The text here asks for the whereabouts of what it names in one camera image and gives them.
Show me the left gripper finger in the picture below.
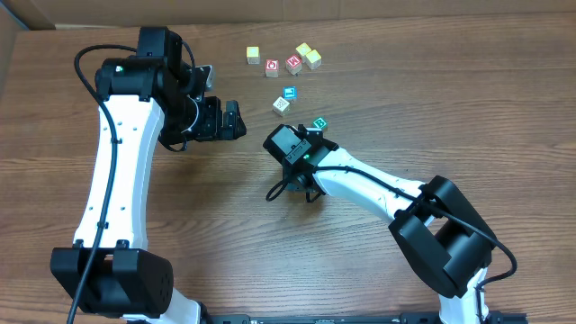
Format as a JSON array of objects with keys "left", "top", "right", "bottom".
[
  {"left": 220, "top": 117, "right": 247, "bottom": 140},
  {"left": 224, "top": 100, "right": 241, "bottom": 124}
]

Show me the green block letter B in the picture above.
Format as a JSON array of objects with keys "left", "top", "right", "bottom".
[{"left": 312, "top": 117, "right": 328, "bottom": 131}]

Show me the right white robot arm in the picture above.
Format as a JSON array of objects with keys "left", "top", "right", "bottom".
[{"left": 263, "top": 124, "right": 496, "bottom": 323}]

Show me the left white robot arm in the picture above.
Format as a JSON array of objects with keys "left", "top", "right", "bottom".
[{"left": 50, "top": 27, "right": 247, "bottom": 323}]

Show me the natural block letter W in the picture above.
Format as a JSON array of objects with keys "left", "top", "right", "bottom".
[{"left": 273, "top": 96, "right": 291, "bottom": 116}]

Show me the blue block letter L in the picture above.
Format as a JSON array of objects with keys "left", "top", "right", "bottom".
[{"left": 283, "top": 86, "right": 298, "bottom": 103}]

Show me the red block letter O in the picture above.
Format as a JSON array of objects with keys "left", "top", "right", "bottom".
[{"left": 265, "top": 59, "right": 279, "bottom": 78}]

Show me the yellow block far left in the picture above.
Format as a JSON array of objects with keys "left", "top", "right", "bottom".
[{"left": 246, "top": 46, "right": 260, "bottom": 65}]

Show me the red block letter M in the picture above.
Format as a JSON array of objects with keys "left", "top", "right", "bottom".
[{"left": 285, "top": 55, "right": 302, "bottom": 75}]

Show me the yellow block letter G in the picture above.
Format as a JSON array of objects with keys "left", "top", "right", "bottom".
[{"left": 295, "top": 42, "right": 311, "bottom": 61}]

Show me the yellow block letter C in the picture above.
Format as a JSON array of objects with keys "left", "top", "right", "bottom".
[{"left": 305, "top": 49, "right": 322, "bottom": 70}]

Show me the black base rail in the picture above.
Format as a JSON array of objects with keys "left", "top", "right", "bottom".
[{"left": 206, "top": 311, "right": 527, "bottom": 324}]

